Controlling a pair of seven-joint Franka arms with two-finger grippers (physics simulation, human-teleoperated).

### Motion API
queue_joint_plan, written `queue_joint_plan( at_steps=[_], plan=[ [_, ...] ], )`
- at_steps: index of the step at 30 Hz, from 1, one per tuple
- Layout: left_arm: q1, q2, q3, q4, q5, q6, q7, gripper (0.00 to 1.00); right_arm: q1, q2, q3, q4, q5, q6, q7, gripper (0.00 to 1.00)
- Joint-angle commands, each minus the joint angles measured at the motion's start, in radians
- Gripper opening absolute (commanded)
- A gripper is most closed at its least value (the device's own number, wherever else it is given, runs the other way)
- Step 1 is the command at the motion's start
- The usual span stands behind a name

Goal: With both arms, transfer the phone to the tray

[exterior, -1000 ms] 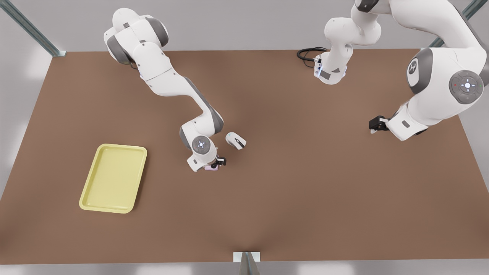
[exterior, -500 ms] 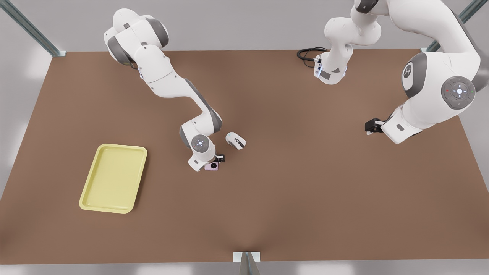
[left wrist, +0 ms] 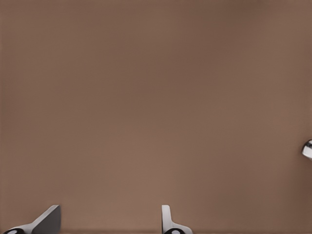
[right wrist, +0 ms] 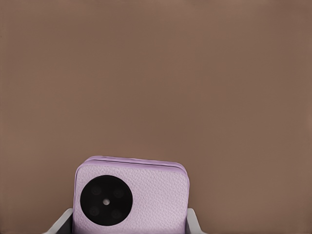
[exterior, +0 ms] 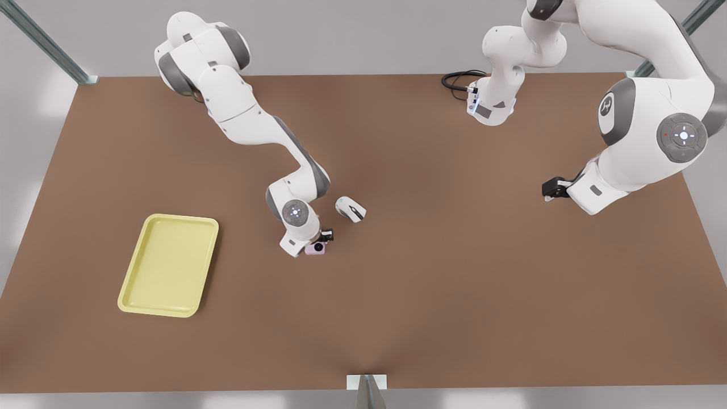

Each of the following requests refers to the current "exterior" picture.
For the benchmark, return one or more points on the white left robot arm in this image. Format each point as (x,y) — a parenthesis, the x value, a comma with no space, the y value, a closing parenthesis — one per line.
(653,102)

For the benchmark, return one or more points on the white computer mouse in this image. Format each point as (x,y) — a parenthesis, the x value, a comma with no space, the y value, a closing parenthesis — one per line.
(351,208)

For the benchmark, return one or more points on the small pink camera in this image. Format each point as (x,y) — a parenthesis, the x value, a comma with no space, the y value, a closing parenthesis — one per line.
(315,247)

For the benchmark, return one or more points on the silver frame post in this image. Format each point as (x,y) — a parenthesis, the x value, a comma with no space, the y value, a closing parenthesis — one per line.
(368,391)
(673,40)
(45,41)

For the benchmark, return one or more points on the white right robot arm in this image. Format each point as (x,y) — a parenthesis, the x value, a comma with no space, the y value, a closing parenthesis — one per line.
(238,108)

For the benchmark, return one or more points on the yellow rectangular tray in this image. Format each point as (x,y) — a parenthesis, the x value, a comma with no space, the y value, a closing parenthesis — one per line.
(169,264)

